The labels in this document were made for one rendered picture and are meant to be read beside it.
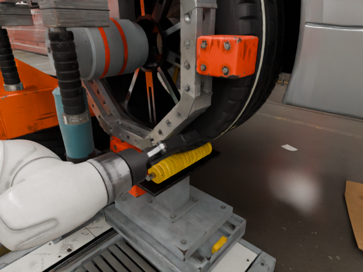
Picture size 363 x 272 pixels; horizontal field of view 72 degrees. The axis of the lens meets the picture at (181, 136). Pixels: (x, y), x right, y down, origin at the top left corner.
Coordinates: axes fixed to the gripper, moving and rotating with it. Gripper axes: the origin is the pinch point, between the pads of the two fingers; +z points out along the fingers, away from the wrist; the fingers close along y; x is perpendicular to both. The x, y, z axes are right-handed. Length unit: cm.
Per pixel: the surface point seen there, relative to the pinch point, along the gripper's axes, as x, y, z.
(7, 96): 48, -43, -22
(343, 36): -1.4, 36.2, 10.5
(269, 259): -51, -28, 29
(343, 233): -69, -21, 73
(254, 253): -48, -32, 28
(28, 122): 40, -51, -18
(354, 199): -68, -21, 104
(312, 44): 1.0, 31.7, 10.5
